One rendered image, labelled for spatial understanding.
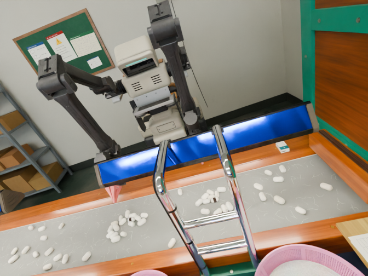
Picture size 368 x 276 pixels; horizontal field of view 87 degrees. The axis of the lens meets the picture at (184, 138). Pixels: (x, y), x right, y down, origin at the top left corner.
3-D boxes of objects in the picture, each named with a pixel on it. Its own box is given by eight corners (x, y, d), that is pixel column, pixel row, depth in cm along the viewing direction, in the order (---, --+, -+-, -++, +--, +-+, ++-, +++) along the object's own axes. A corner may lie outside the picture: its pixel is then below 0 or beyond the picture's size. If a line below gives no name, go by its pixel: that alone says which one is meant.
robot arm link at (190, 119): (199, 108, 95) (182, 113, 95) (196, 96, 84) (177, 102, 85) (205, 130, 91) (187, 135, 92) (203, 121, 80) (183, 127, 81)
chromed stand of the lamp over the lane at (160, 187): (199, 230, 78) (155, 139, 56) (249, 220, 74) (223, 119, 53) (203, 286, 61) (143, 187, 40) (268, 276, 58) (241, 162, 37)
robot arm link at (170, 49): (177, 14, 65) (146, 24, 66) (179, 20, 61) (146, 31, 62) (201, 109, 96) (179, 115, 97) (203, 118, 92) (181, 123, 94)
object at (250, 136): (109, 172, 66) (98, 155, 62) (303, 118, 55) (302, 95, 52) (101, 189, 59) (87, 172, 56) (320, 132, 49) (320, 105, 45)
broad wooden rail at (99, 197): (23, 231, 130) (1, 214, 121) (308, 163, 100) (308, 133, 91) (9, 249, 120) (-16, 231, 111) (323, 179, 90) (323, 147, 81)
